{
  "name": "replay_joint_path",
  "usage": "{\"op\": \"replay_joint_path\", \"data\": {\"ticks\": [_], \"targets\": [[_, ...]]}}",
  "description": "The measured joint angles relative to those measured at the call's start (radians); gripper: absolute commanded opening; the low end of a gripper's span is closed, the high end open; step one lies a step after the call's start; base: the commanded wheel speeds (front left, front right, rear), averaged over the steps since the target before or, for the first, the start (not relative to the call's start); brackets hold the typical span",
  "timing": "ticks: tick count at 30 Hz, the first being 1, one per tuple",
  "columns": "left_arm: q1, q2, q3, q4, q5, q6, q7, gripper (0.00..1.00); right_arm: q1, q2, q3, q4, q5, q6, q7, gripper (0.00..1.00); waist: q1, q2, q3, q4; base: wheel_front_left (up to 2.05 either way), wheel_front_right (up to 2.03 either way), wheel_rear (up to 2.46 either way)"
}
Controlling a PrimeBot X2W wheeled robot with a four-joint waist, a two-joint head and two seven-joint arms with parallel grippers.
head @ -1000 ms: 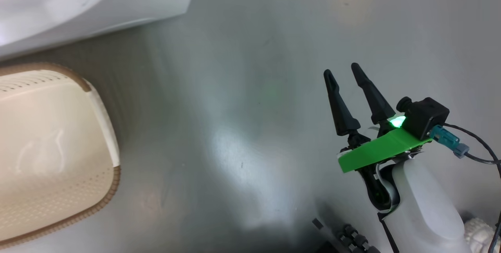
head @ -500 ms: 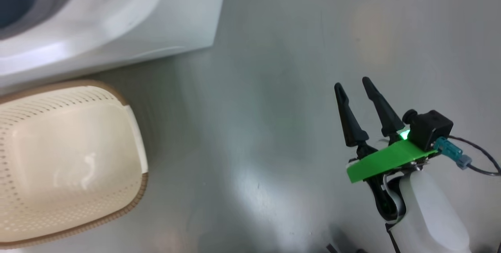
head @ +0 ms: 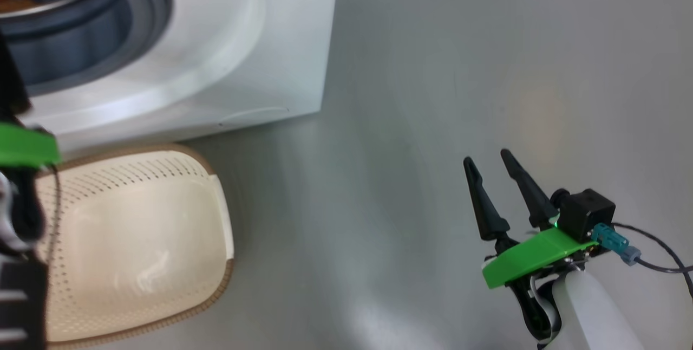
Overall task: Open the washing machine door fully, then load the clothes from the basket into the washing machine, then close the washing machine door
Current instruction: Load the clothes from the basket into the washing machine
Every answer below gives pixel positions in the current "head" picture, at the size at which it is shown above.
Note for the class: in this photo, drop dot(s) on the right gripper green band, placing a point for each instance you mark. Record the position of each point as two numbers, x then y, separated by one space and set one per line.
530 258

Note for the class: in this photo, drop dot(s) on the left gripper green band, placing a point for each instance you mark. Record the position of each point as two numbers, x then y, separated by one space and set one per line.
24 147

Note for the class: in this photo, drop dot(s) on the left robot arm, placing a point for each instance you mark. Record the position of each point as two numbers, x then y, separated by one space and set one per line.
21 296

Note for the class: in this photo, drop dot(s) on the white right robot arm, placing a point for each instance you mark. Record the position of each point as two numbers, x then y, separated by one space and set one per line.
595 317

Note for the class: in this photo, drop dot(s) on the white washing machine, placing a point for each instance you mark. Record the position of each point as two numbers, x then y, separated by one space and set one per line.
270 57

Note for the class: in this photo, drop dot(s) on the cream perforated laundry basket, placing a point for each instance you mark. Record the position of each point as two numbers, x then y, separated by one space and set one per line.
135 241

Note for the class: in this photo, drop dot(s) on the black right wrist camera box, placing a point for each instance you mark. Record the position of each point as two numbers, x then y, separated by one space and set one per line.
587 214

